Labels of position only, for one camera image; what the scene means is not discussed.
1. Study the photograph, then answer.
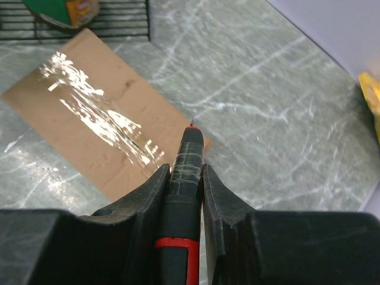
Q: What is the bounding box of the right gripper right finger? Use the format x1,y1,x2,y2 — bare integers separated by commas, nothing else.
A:
202,165,379,284

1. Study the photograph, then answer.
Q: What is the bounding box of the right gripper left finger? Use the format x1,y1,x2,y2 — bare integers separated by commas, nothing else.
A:
1,164,170,284

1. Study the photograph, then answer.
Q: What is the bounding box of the red black utility knife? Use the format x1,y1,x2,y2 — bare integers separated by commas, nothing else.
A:
154,125,204,284

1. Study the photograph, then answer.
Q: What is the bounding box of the brown cardboard express box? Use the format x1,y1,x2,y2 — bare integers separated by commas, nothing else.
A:
1,28,214,202

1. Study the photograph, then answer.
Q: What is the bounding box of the yellow lays chips bag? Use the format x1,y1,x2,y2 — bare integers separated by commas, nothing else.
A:
359,72,380,141

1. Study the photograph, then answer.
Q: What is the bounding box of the green lidded jar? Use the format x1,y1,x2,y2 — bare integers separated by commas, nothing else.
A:
22,0,100,30

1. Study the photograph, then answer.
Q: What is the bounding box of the black wire rack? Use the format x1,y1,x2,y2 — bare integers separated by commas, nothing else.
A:
1,1,151,43

